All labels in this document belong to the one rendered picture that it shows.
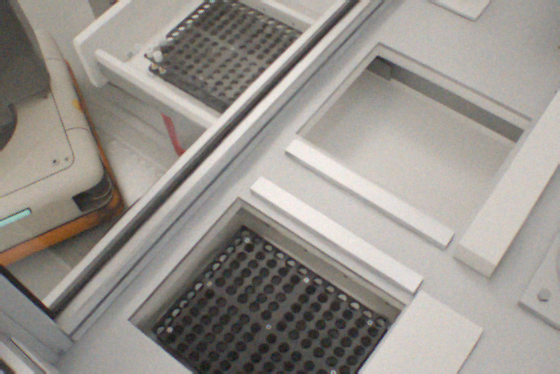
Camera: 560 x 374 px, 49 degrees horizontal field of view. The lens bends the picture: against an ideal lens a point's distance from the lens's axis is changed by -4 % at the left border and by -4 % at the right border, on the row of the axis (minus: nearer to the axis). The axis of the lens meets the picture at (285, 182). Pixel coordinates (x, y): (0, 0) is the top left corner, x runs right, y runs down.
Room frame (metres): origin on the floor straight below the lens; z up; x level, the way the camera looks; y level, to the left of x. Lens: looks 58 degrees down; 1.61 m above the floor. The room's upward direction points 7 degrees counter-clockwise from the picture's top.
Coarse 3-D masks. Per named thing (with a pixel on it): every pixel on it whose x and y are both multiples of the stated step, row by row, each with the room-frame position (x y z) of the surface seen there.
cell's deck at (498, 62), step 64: (512, 0) 0.69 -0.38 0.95; (448, 64) 0.57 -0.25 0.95; (512, 64) 0.56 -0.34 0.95; (320, 192) 0.40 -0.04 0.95; (192, 256) 0.34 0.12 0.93; (320, 256) 0.32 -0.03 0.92; (448, 256) 0.29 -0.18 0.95; (512, 256) 0.28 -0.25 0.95; (128, 320) 0.26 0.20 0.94; (512, 320) 0.20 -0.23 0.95
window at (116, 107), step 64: (0, 0) 0.35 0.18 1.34; (64, 0) 0.38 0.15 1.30; (128, 0) 0.42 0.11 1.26; (192, 0) 0.47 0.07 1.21; (256, 0) 0.53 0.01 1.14; (320, 0) 0.61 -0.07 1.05; (0, 64) 0.33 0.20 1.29; (64, 64) 0.36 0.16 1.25; (128, 64) 0.40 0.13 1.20; (192, 64) 0.45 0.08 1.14; (256, 64) 0.52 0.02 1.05; (0, 128) 0.31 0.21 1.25; (64, 128) 0.34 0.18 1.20; (128, 128) 0.38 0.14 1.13; (192, 128) 0.44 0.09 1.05; (0, 192) 0.29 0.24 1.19; (64, 192) 0.32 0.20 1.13; (128, 192) 0.36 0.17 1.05; (0, 256) 0.26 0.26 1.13; (64, 256) 0.29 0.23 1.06
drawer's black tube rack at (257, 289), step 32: (256, 256) 0.34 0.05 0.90; (288, 256) 0.34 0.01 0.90; (224, 288) 0.30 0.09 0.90; (256, 288) 0.30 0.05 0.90; (288, 288) 0.31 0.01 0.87; (320, 288) 0.29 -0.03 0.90; (192, 320) 0.27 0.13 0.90; (224, 320) 0.27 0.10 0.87; (256, 320) 0.26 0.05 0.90; (288, 320) 0.26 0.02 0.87; (320, 320) 0.25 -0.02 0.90; (352, 320) 0.24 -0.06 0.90; (384, 320) 0.24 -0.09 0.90; (192, 352) 0.23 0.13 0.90; (224, 352) 0.22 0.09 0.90; (256, 352) 0.22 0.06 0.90; (288, 352) 0.22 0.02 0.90; (320, 352) 0.22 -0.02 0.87; (352, 352) 0.21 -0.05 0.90
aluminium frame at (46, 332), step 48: (384, 0) 0.70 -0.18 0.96; (336, 48) 0.61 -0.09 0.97; (288, 96) 0.53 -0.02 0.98; (240, 144) 0.46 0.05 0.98; (192, 192) 0.39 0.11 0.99; (144, 240) 0.34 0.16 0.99; (0, 288) 0.23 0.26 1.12; (96, 288) 0.28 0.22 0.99; (0, 336) 0.20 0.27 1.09; (48, 336) 0.23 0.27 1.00
